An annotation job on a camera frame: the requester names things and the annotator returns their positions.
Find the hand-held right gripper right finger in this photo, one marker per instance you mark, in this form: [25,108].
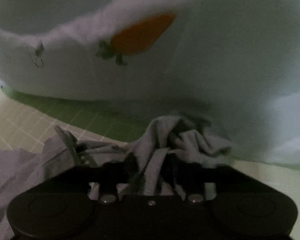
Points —
[182,174]

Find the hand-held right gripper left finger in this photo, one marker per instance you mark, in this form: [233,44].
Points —
[120,173]

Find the light grey garment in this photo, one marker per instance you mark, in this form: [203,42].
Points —
[162,140]

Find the dark grey sweatshirt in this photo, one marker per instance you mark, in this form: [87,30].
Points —
[20,175]

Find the white basket with carrot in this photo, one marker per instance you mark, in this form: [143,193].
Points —
[215,67]

